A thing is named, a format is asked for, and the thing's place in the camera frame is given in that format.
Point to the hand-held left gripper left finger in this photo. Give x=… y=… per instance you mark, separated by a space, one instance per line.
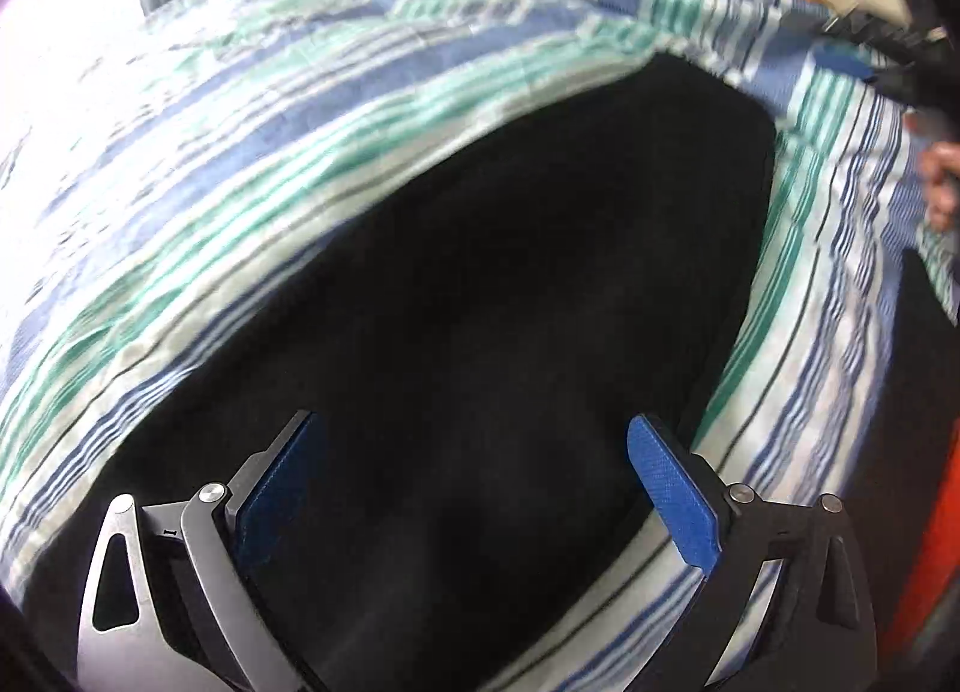
x=274 y=497

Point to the person's right hand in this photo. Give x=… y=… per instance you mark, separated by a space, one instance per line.
x=941 y=182

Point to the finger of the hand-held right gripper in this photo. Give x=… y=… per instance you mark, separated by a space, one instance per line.
x=844 y=62

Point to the dark cloth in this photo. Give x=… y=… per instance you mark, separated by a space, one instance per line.
x=926 y=339

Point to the black pants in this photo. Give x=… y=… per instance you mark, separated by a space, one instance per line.
x=450 y=287

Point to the striped bed sheet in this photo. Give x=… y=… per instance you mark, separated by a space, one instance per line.
x=300 y=99

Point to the red garment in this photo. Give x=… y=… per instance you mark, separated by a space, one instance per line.
x=926 y=572

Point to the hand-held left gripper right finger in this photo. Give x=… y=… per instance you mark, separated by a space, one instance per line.
x=675 y=489

